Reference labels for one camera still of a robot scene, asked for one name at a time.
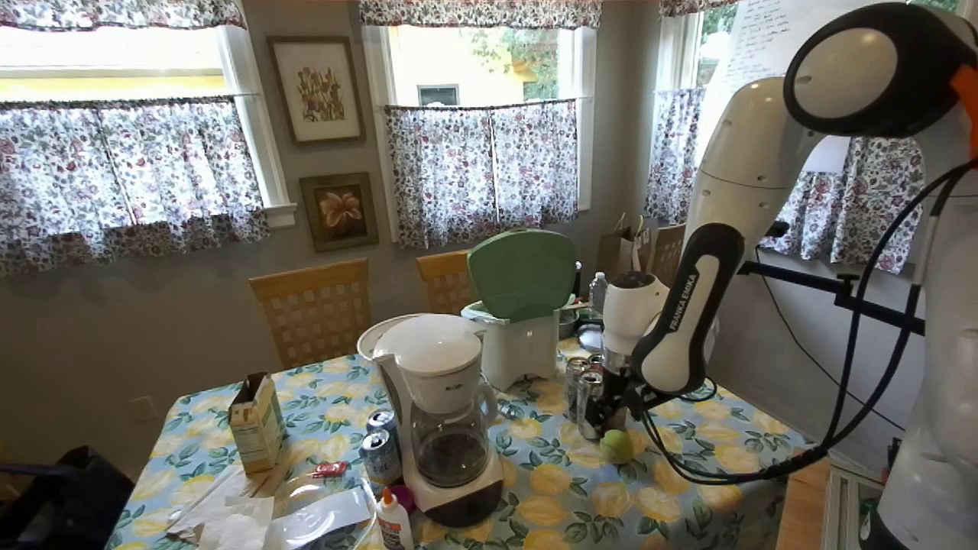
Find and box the white drip coffee maker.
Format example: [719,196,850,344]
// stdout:
[370,311,508,528]

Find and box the light wooden robot table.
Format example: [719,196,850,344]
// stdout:
[773,454,834,550]

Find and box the lattice back wooden chair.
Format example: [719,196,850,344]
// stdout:
[414,247,480,318]
[248,253,375,374]

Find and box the black bag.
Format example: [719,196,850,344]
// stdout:
[0,442,137,550]

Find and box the red pen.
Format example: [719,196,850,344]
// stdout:
[299,462,352,483]

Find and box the framed flower picture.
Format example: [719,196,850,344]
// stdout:
[296,168,381,256]

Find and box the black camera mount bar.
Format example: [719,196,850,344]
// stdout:
[738,256,930,339]

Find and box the white glue bottle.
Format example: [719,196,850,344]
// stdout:
[372,489,418,550]

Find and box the clear plastic bag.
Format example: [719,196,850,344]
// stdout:
[166,467,381,550]

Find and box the floral valance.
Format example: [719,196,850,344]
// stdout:
[0,0,251,35]
[356,0,605,30]

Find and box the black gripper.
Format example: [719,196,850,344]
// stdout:
[577,364,643,442]

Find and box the floral cafe curtain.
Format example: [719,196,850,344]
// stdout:
[643,87,713,230]
[757,135,930,279]
[0,96,270,271]
[381,97,583,253]

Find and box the lemon print tablecloth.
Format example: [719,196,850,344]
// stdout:
[104,334,819,550]

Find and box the white handwritten paper sheet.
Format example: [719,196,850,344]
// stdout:
[698,0,881,171]

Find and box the framed botanical print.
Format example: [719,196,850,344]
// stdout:
[267,35,370,149]

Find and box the blue soda can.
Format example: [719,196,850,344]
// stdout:
[357,428,404,489]
[365,406,404,439]

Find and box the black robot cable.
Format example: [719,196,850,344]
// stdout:
[633,162,978,489]

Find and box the white trash bin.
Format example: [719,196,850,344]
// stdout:
[459,299,563,393]

